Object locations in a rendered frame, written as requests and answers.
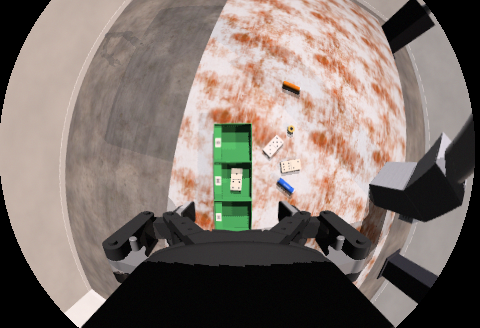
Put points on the green rack of three bins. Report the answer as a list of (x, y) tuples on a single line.
[(232, 146)]

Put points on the orange aa battery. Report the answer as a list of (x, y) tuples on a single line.
[(291, 86)]

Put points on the cream domino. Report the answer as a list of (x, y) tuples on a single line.
[(290, 165), (236, 179)]

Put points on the blue battery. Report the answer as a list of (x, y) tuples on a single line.
[(285, 185)]

